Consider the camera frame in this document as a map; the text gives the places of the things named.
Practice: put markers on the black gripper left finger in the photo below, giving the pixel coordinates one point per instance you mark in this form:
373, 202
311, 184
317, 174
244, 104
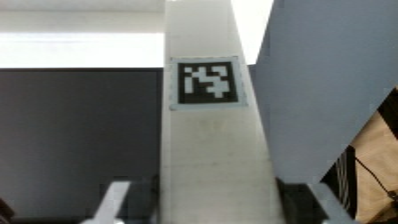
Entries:
112, 202

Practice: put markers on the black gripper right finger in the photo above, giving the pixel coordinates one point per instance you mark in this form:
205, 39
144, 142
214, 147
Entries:
309, 204

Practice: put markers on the white desk leg two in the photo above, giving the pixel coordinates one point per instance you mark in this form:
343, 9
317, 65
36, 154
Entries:
217, 181

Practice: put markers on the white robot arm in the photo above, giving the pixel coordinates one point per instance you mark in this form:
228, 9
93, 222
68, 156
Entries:
311, 91

